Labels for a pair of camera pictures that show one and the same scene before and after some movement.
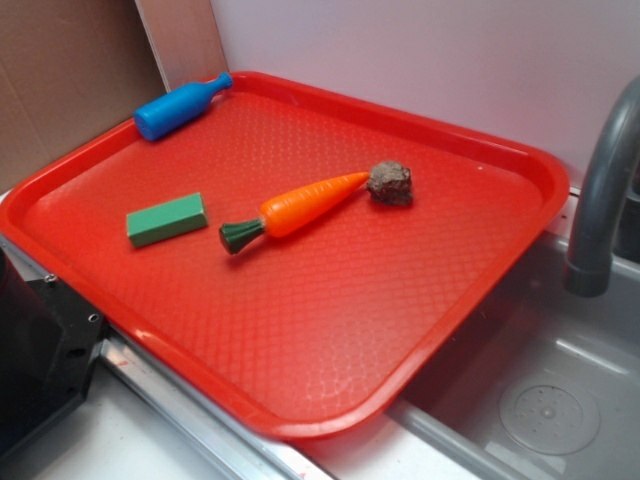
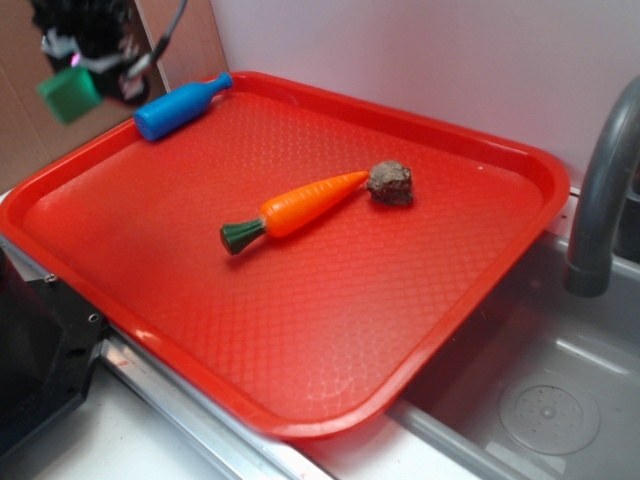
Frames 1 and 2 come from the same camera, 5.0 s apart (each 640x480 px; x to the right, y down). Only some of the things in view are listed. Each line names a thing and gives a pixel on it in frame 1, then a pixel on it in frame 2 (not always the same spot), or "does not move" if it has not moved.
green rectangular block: [166, 220] -> [71, 93]
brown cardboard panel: [72, 68] does not move
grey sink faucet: [614, 165] does not move
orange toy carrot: [288, 210] does not move
